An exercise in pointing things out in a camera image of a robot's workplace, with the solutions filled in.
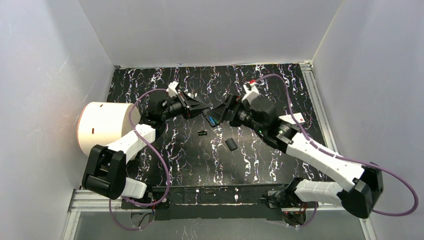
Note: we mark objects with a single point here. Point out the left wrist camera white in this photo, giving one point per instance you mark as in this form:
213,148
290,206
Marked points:
172,89

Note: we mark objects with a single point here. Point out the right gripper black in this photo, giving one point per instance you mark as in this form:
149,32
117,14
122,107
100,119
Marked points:
230,111

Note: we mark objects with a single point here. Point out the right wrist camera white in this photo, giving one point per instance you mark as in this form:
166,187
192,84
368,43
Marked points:
251,91

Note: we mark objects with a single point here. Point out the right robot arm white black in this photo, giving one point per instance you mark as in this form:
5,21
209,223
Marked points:
355,186

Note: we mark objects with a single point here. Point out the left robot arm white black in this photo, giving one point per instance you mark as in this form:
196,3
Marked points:
105,171

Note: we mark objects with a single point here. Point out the black remote battery cover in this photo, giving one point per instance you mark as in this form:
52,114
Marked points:
231,144

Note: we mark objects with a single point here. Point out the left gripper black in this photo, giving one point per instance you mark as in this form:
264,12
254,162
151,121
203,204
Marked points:
187,108

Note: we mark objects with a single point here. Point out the white cylindrical bin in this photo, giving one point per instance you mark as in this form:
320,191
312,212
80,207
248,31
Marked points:
102,123

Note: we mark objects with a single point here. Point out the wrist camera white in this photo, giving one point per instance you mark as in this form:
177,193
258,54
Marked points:
251,91
172,89

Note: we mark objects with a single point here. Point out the white battery box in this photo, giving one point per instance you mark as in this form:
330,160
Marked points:
297,118

